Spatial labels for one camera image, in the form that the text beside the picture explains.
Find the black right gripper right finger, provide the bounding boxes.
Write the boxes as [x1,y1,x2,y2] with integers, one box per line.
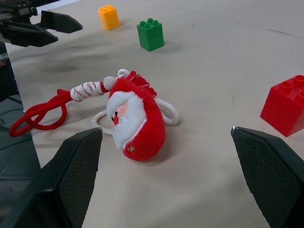
[231,126,304,228]

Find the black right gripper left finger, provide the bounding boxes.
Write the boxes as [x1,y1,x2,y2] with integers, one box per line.
[0,127,104,228]

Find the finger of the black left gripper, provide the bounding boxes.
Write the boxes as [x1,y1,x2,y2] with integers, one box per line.
[0,20,59,48]
[39,10,84,34]

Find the yellow toy building block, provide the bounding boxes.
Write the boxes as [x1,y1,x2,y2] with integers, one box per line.
[98,4,121,31]

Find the red toy building block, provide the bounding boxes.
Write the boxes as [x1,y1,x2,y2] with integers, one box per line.
[260,75,304,138]

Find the green toy building block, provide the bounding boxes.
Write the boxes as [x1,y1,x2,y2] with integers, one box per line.
[136,18,165,52]

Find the Santa plush toy with cords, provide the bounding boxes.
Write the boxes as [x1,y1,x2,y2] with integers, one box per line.
[9,68,180,162]

